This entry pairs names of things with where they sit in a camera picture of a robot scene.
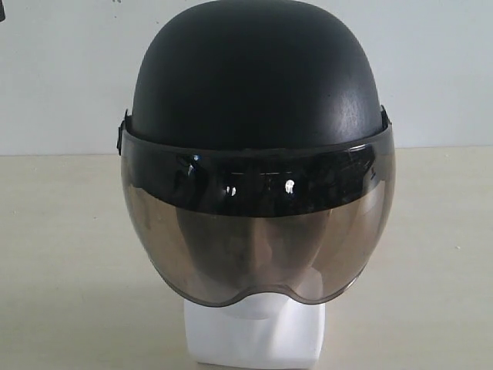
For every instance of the black helmet with tinted visor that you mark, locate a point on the black helmet with tinted visor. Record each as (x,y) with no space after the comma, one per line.
(257,157)

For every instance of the white mannequin head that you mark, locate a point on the white mannequin head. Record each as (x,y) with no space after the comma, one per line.
(261,328)

